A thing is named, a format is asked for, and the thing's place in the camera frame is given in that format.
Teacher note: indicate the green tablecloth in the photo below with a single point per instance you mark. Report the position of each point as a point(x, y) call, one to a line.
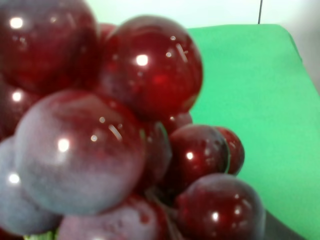
point(255, 84)

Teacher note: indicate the red artificial grape bunch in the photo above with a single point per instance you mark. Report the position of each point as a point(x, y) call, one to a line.
point(96, 141)

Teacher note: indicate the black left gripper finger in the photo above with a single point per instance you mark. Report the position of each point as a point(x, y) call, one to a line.
point(276, 230)

